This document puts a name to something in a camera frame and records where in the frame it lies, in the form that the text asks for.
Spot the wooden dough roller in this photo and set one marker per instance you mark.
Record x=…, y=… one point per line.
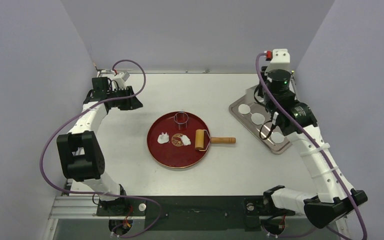
x=203, y=140

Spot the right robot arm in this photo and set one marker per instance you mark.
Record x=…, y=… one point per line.
x=335, y=196

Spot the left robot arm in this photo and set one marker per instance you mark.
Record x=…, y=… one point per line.
x=81, y=156

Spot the round cut dough wrapper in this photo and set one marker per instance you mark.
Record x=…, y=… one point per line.
x=277, y=138

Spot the white dumpling wrapper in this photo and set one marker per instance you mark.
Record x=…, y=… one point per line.
x=258, y=118
x=244, y=109

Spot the torn white dough scrap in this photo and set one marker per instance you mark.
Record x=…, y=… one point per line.
x=185, y=140

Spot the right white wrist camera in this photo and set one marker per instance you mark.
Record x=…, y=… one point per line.
x=278, y=59

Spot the rectangular steel tray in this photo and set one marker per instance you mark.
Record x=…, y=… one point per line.
x=259, y=131

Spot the white dough piece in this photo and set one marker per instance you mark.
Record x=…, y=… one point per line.
x=163, y=138

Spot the aluminium frame rail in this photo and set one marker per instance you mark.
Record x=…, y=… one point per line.
x=185, y=208

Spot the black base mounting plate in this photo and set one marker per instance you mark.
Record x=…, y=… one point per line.
x=247, y=223

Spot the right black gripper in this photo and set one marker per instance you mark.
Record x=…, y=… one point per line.
x=264, y=91

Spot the round red lacquer tray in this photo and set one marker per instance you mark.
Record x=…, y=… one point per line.
x=174, y=154

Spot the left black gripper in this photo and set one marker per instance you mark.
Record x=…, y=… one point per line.
x=131, y=103

